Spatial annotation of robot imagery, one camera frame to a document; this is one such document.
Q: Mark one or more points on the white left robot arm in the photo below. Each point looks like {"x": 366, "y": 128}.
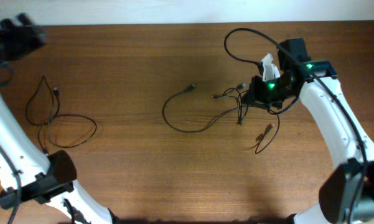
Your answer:
{"x": 27, "y": 173}

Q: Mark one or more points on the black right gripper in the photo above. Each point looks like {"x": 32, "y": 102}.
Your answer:
{"x": 254, "y": 96}

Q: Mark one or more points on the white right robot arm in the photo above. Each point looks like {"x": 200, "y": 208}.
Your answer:
{"x": 347, "y": 196}

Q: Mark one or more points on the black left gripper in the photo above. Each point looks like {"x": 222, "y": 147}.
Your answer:
{"x": 11, "y": 43}

